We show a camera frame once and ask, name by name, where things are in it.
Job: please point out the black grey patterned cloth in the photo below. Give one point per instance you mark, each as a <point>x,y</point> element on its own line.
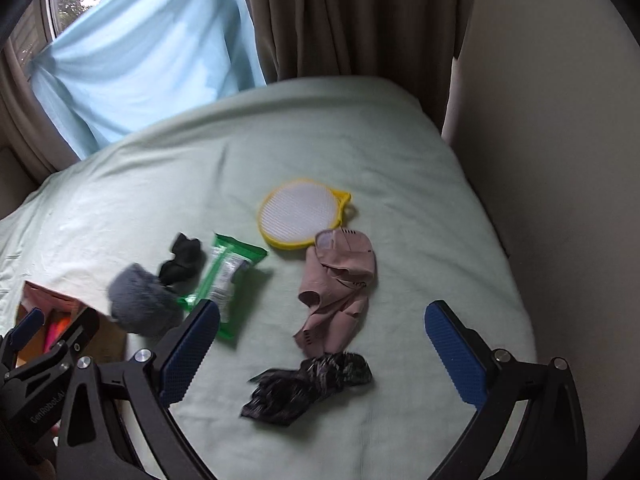
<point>310,382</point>

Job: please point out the brown curtain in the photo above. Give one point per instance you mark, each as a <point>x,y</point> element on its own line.
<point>350,15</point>
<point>25,125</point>

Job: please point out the green wet wipes packet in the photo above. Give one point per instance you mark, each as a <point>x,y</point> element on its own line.
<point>227,275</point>

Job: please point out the brown cardboard box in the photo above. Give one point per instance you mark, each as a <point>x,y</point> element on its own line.
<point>107,340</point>

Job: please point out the yellow round mesh pouch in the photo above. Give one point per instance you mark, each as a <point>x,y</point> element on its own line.
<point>300,210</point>

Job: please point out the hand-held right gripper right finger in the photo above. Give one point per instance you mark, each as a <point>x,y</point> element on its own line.
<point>455,355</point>

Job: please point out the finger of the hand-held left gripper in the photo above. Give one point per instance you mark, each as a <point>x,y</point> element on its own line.
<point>75,332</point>
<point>27,327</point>

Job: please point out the grey fluffy sock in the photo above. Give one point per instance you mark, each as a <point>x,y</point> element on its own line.
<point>140,305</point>

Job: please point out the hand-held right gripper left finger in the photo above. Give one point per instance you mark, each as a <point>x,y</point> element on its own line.
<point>190,355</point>

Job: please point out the light blue curtain cloth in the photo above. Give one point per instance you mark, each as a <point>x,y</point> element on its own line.
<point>150,60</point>

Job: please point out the orange and pink cloth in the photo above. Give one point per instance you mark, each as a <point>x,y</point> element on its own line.
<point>54,329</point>

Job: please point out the bed with pale green sheet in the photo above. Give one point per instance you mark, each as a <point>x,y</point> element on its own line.
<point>350,150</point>

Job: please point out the black sock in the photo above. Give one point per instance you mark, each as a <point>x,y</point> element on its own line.
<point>182,257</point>

